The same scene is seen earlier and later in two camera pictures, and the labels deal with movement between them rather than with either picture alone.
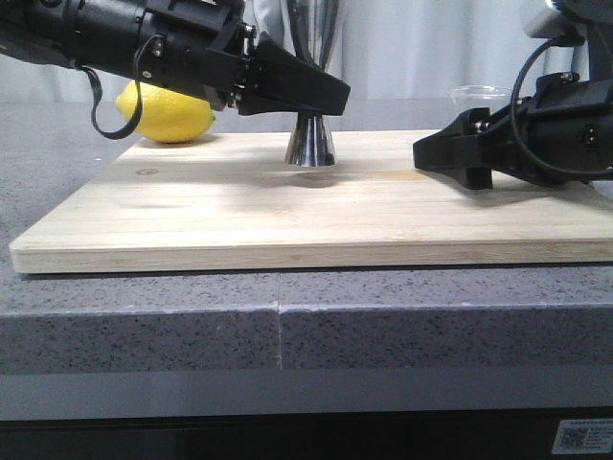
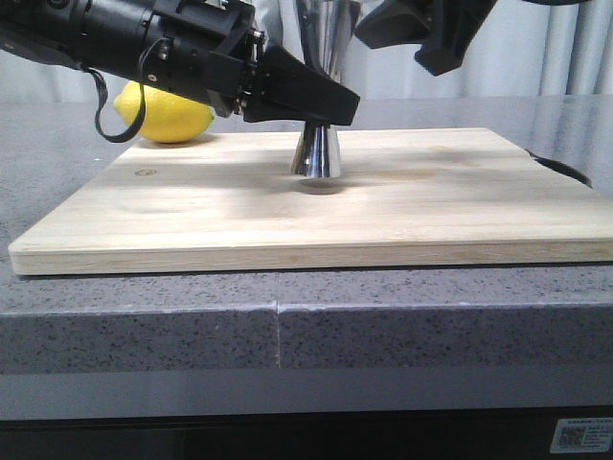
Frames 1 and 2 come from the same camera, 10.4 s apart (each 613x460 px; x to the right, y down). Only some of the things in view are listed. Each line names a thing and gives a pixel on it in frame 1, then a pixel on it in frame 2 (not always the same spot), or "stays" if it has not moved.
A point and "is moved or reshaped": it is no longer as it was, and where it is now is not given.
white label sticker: [583, 436] stays
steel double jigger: [315, 27] is moved or reshaped
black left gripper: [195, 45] stays
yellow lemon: [168, 115] stays
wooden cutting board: [235, 200] stays
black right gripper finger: [459, 149] → [453, 25]
